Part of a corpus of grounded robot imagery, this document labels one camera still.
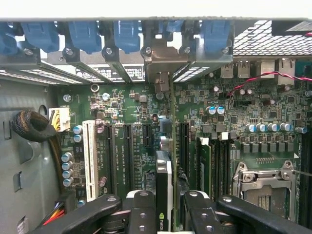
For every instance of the short black expansion slot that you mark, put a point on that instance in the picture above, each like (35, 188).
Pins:
(147, 135)

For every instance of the metal CPU socket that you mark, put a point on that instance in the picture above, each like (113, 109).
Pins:
(263, 178)

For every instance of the installed RAM stick with label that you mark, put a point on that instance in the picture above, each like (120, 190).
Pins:
(204, 165)

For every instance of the white power connector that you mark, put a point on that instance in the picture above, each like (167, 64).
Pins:
(64, 119)

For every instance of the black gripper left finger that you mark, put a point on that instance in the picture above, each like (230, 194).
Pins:
(142, 214)

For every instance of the silver network port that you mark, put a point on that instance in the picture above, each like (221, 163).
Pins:
(264, 65)
(286, 65)

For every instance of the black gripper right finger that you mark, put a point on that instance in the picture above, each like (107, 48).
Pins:
(197, 214)

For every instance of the white expansion slot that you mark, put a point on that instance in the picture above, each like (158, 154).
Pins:
(90, 158)

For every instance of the long black expansion slot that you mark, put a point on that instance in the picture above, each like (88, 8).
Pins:
(128, 158)
(184, 146)
(111, 158)

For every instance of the silver USB port block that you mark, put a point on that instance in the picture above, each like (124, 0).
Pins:
(235, 69)

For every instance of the black open PC case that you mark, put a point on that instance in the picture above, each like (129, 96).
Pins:
(212, 61)

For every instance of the thin socket locking lever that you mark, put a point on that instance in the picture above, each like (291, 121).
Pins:
(303, 173)

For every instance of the black RAM slot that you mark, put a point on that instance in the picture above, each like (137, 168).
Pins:
(228, 165)
(215, 165)
(302, 175)
(309, 185)
(221, 165)

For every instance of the green motherboard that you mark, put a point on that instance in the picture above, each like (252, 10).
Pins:
(195, 102)

